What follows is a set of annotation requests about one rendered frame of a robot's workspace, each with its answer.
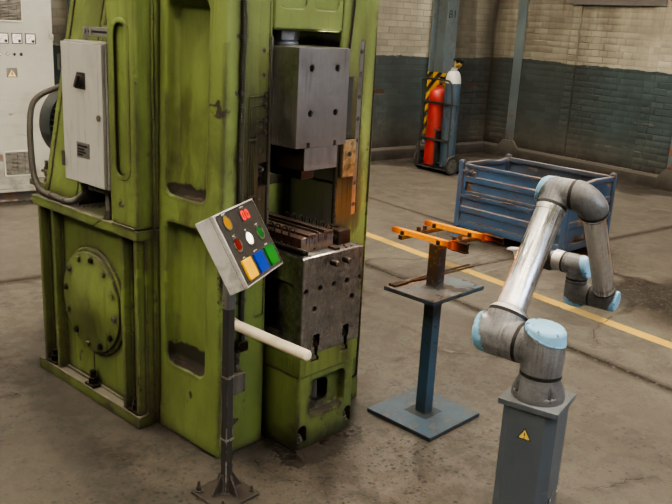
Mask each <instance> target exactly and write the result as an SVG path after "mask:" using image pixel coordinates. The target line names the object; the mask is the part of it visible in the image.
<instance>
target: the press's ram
mask: <svg viewBox="0 0 672 504"><path fill-rule="evenodd" d="M349 67H350V48H338V47H326V46H313V45H301V44H299V45H275V44H274V47H273V82H272V117H271V144H272V145H277V146H281V147H286V148H291V149H304V148H313V147H323V146H332V145H341V144H345V141H346V122H347V104H348V85H349Z"/></svg>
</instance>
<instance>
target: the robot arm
mask: <svg viewBox="0 0 672 504"><path fill-rule="evenodd" d="M535 192H536V193H535V195H534V198H535V201H536V202H537V203H536V207H535V210H534V212H533V215H532V217H531V220H530V222H529V225H528V227H527V230H526V232H525V235H524V237H523V240H522V242H521V244H520V247H512V246H511V247H508V248H507V250H510V251H513V254H514V262H513V264H512V267H511V269H510V272H509V274H508V276H507V279H506V281H505V284H504V286H503V289H502V291H501V294H500V296H499V299H498V301H497V302H495V303H492V304H490V307H489V309H488V311H486V310H484V311H480V312H479V313H478V314H477V316H476V318H475V320H474V324H473V326H472V341H473V344H474V346H475V347H476V348H477V349H479V350H481V351H483V352H485V353H487V354H491V355H494V356H497V357H501V358H504V359H507V360H510V361H513V362H516V363H519V364H520V371H519V374H518V376H517V377H516V379H515V381H514V383H513V385H512V389H511V393H512V395H513V397H514V398H516V399H517V400H518V401H520V402H522V403H525V404H528V405H531V406H536V407H545V408H548V407H556V406H559V405H561V404H563V403H564V401H565V391H564V387H563V383H562V374H563V367H564V360H565V352H566V346H567V332H566V330H565V329H564V327H562V326H561V325H560V324H558V323H555V322H553V321H550V320H546V319H540V318H537V319H534V318H533V319H529V320H528V317H527V315H526V310H527V308H528V305H529V302H530V300H531V297H532V295H533V292H534V290H535V287H536V285H537V282H538V280H539V277H540V275H541V272H542V270H543V269H546V270H553V269H554V270H558V271H561V272H565V273H566V279H565V286H564V292H563V301H564V302H565V303H566V304H568V305H570V306H575V307H582V306H584V305H586V306H591V307H595V308H599V309H603V310H606V311H611V312H614V311H615V310H616V309H617V307H618V305H619V303H620V299H621V293H620V292H619V291H615V286H614V280H613V271H612V263H611V255H610V246H609V238H608V229H607V221H606V218H607V217H608V216H609V213H610V210H609V205H608V202H607V200H606V199H605V197H604V196H603V194H602V193H601V192H600V191H599V190H598V189H597V188H595V187H594V186H593V185H591V184H589V183H588V182H585V181H582V180H575V179H569V178H563V177H559V176H546V177H544V178H542V179H541V180H540V182H539V183H538V185H537V187H536V190H535ZM567 209H570V210H574V211H576V212H577V213H578V217H579V219H580V220H581V221H583V224H584V231H585V238H586V245H587V251H588V257H587V256H585V255H579V254H575V253H571V252H567V251H563V250H559V249H557V250H555V251H554V250H552V244H553V242H554V239H555V237H556V234H557V232H558V229H559V227H560V224H561V222H562V219H563V217H564V215H565V214H566V211H567ZM590 277H591V279H592V285H589V284H587V279H588V278H590Z"/></svg>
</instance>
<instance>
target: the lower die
mask: <svg viewBox="0 0 672 504"><path fill-rule="evenodd" d="M269 214H270V215H273V216H277V217H280V218H284V219H287V220H291V221H294V222H298V223H301V224H305V225H308V226H312V227H315V228H319V229H322V230H324V233H323V234H319V231H316V230H313V229H309V228H306V227H302V226H299V225H295V224H292V223H288V222H285V221H281V220H278V219H274V218H271V217H269V221H272V222H273V223H274V226H275V224H277V223H279V224H280V225H281V228H282V227H283V226H284V225H286V226H287V227H288V231H289V229H290V228H292V227H293V228H295V234H294V230H293V229H291V230H290V242H289V243H290V246H293V247H296V248H300V249H303V250H306V251H307V252H312V251H316V250H320V249H325V248H328V246H330V245H333V230H332V229H329V228H325V227H322V226H318V225H314V224H311V223H307V222H304V221H300V220H297V219H293V218H290V217H286V216H282V215H279V214H275V213H272V212H269ZM274 226H273V227H272V223H269V225H268V232H269V234H270V236H271V238H272V240H273V238H274ZM288 231H286V227H284V228H283V232H282V241H283V243H284V244H286V245H287V243H288ZM275 239H276V241H277V242H280V241H281V229H280V230H279V225H276V227H275ZM314 248H315V250H314Z"/></svg>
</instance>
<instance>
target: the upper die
mask: <svg viewBox="0 0 672 504"><path fill-rule="evenodd" d="M337 147H338V145H332V146H323V147H313V148H304V149H291V148H286V147H281V146H277V145H272V144H271V152H270V164H272V165H277V166H281V167H286V168H290V169H295V170H299V171H311V170H318V169H326V168H333V167H337Z"/></svg>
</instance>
